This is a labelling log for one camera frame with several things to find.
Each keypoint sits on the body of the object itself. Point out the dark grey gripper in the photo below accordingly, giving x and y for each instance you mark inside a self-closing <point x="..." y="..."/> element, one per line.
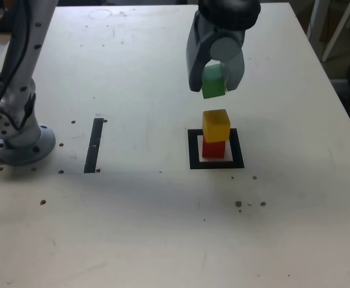
<point x="229" y="33"/>

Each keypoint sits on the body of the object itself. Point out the green cube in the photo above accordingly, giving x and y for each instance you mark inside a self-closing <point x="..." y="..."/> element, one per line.
<point x="213" y="85"/>

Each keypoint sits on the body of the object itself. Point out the yellow cube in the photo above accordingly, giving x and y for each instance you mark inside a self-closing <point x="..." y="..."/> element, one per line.
<point x="216" y="126"/>

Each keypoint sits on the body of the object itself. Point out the red cube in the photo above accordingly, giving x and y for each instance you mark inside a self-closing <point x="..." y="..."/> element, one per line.
<point x="213" y="150"/>

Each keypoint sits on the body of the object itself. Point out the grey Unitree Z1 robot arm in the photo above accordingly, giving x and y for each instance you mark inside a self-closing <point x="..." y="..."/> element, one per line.
<point x="19" y="75"/>

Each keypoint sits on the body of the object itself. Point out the black tape square outline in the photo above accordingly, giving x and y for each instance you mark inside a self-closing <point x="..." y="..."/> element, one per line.
<point x="238" y="150"/>

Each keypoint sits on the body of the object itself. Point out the black tape strip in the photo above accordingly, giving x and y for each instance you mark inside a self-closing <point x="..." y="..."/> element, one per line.
<point x="93" y="144"/>

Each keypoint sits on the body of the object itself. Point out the white metal frame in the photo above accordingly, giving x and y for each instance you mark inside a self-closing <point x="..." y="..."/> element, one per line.
<point x="317" y="15"/>

